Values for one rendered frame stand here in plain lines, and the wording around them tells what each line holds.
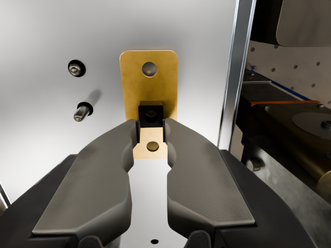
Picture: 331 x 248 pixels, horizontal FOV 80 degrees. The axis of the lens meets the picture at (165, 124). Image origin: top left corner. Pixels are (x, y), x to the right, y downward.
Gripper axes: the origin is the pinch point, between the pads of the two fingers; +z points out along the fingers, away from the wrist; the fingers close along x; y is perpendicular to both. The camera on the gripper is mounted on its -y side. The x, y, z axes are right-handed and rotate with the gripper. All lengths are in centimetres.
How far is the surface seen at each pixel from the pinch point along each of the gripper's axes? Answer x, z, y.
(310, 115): 15.8, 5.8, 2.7
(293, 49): 30.0, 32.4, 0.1
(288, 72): 30.3, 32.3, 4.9
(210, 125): 4.7, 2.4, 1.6
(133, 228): -2.5, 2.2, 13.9
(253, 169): 8.6, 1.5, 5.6
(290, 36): 10.7, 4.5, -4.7
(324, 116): 17.0, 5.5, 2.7
